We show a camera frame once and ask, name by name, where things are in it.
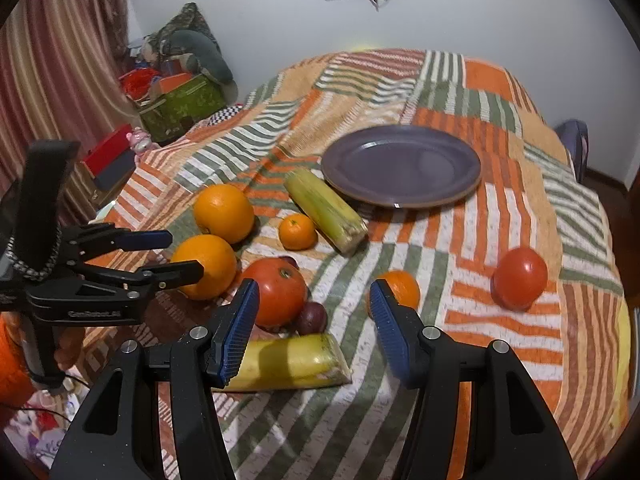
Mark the large red tomato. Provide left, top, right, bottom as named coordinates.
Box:
left=243, top=257, right=308, bottom=332

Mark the yellow sugarcane piece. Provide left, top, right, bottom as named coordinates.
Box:
left=224, top=333, right=352, bottom=392

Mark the dark green plush toy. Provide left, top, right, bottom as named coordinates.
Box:
left=163, top=29, right=233, bottom=84

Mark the small mandarin by cane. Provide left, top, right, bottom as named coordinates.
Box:
left=278, top=214, right=318, bottom=252

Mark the green sugarcane piece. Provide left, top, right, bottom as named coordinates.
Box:
left=284, top=168, right=368, bottom=255

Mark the patchwork striped bedspread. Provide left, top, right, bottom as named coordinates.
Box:
left=107, top=49, right=630, bottom=479

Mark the blue backpack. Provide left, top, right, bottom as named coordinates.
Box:
left=554, top=119, right=589, bottom=183

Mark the bumpy mandarin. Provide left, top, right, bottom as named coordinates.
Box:
left=375, top=270, right=421, bottom=310

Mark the red and black box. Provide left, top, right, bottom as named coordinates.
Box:
left=81, top=124, right=136, bottom=192

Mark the person's left hand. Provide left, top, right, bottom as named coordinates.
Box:
left=1, top=312, right=86, bottom=370

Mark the striped red curtain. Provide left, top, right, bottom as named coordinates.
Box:
left=1, top=0, right=140, bottom=190

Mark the camouflage pillow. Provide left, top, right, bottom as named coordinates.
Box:
left=145, top=2, right=221, bottom=52

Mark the large orange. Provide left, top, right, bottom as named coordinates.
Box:
left=193, top=183, right=255, bottom=245
left=170, top=234, right=238, bottom=301

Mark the dark red grape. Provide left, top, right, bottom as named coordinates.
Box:
left=296, top=301, right=328, bottom=336

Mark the purple ceramic plate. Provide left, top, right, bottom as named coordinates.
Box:
left=321, top=125, right=482, bottom=209

